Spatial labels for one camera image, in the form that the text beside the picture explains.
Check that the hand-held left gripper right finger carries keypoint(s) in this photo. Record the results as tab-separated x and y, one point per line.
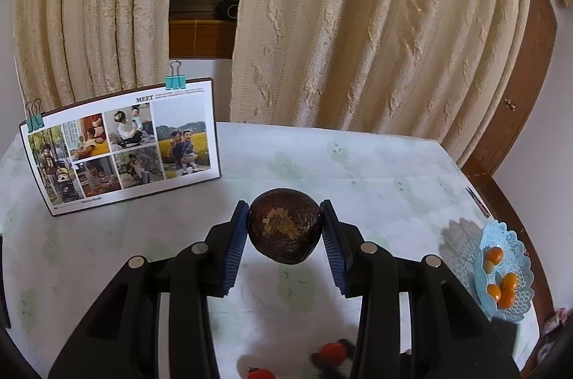
333	253

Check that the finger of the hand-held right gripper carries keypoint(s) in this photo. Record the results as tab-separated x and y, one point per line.
324	366
347	345

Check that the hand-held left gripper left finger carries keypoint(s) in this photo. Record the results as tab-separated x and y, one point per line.
235	253

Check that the red tomato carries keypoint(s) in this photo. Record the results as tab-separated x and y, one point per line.
261	373
333	352

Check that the dark brown water chestnut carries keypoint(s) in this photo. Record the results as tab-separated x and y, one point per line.
284	226

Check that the brown longan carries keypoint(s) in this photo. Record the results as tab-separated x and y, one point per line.
488	267

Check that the small smooth orange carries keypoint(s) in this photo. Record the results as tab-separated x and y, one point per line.
494	256

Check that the large smooth orange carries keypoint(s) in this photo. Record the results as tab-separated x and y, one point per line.
509	281

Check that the light blue lace basket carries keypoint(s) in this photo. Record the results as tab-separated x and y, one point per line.
521	244

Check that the white printed tablecloth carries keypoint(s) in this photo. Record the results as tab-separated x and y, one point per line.
380	182

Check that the photo collage board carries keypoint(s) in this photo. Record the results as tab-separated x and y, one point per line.
121	146

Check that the teal binder clip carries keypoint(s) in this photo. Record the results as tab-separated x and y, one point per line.
35	117
175	80

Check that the wooden shelf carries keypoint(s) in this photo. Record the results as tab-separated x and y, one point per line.
199	38

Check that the brass door knob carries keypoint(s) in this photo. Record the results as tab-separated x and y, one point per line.
509	104

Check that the beige curtain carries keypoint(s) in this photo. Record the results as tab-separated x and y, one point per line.
98	3
380	25

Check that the black phone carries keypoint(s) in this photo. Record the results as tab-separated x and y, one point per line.
3	285

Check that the dark small device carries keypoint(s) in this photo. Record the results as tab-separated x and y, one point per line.
228	10

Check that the brown wooden door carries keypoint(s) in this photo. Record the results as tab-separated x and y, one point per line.
519	83

